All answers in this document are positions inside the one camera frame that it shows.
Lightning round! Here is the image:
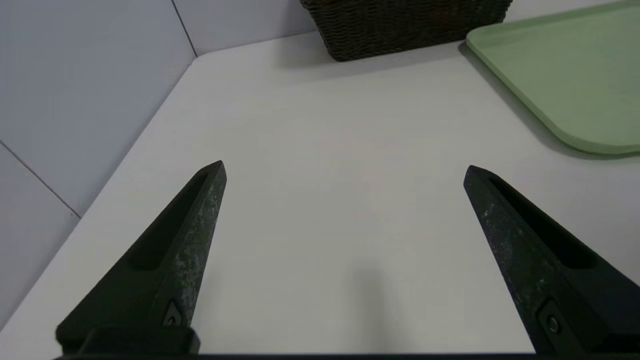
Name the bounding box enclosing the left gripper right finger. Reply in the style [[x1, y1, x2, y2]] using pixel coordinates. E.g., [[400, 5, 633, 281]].
[[463, 165, 640, 355]]

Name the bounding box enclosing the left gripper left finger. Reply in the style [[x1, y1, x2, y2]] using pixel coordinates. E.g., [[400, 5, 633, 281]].
[[55, 160, 228, 353]]

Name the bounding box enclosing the dark brown wicker basket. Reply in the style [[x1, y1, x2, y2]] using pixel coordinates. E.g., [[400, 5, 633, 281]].
[[299, 0, 514, 62]]

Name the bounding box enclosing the light green plastic tray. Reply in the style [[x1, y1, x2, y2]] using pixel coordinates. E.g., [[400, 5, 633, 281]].
[[465, 0, 640, 156]]

